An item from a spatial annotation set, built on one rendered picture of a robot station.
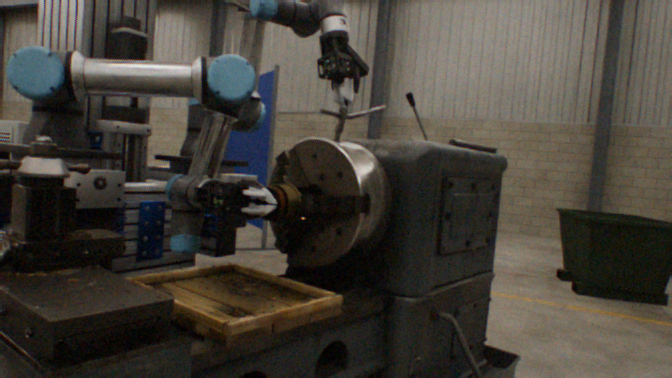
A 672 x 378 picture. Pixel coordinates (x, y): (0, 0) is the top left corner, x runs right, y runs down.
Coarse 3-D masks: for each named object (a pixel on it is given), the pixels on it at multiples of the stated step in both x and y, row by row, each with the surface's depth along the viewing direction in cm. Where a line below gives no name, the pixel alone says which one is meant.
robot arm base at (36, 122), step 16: (32, 112) 120; (48, 112) 119; (64, 112) 120; (80, 112) 124; (32, 128) 118; (48, 128) 119; (64, 128) 120; (80, 128) 124; (64, 144) 119; (80, 144) 123
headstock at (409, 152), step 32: (384, 160) 123; (416, 160) 117; (448, 160) 126; (480, 160) 141; (416, 192) 117; (448, 192) 129; (480, 192) 146; (416, 224) 118; (448, 224) 131; (480, 224) 147; (288, 256) 144; (384, 256) 122; (416, 256) 118; (448, 256) 135; (480, 256) 152; (384, 288) 122; (416, 288) 119
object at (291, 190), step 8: (288, 184) 110; (272, 192) 105; (280, 192) 106; (288, 192) 107; (296, 192) 109; (256, 200) 109; (280, 200) 105; (288, 200) 106; (296, 200) 108; (280, 208) 105; (288, 208) 106; (296, 208) 108; (264, 216) 107; (272, 216) 105; (280, 216) 106; (288, 216) 107; (296, 216) 109
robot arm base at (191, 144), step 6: (192, 132) 161; (198, 132) 161; (186, 138) 163; (192, 138) 161; (198, 138) 161; (186, 144) 161; (192, 144) 160; (180, 150) 163; (186, 150) 160; (192, 150) 160; (180, 156) 162; (186, 156) 160; (192, 156) 160; (222, 156) 165
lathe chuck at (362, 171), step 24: (312, 144) 117; (336, 144) 114; (312, 168) 117; (336, 168) 113; (360, 168) 111; (312, 192) 124; (336, 192) 112; (360, 192) 108; (336, 216) 112; (360, 216) 108; (312, 240) 117; (336, 240) 112; (360, 240) 111; (312, 264) 117
